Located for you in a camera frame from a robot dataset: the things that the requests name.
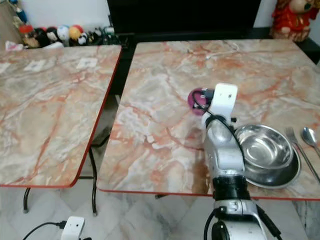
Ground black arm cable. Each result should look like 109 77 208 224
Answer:
22 221 66 240
192 90 247 167

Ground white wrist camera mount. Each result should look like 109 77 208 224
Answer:
60 216 86 240
209 83 239 119

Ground pink white packet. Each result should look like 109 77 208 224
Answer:
5 40 26 53

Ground white cable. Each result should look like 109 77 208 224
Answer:
204 42 240 60

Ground stainless steel bowl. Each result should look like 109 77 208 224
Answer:
233 124 302 190

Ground red plush doll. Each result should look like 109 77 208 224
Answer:
269 0 320 42

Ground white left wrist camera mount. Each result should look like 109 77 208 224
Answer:
60 216 86 240

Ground black television cabinet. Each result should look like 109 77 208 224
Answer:
107 0 264 37

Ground steel spoon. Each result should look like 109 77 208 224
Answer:
301 127 320 157

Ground black metal table leg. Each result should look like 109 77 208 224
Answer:
89 134 112 216
23 187 31 214

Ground red capped toy figure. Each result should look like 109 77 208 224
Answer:
18 24 37 49

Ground steel fork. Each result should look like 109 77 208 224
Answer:
285 127 320 184

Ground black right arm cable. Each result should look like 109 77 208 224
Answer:
192 90 247 167

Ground black toy figure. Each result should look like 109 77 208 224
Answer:
35 28 49 47

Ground orange yellow round toy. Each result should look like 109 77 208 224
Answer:
69 24 85 44

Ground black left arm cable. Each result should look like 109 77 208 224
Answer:
22 221 66 240

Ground white square sticker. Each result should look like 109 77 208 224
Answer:
77 57 99 70

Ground white blue egg toy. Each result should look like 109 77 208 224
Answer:
56 25 71 42

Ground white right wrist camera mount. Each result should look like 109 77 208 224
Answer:
209 83 239 119

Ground purple plastic cup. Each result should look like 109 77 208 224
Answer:
187 87 211 117

